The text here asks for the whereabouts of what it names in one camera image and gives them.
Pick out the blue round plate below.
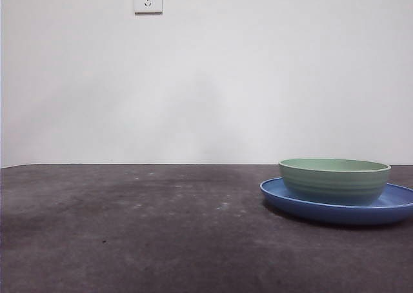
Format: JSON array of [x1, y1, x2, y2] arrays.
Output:
[[259, 177, 413, 227]]

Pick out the green ribbed bowl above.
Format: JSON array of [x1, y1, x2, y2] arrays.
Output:
[[278, 157, 392, 207]]

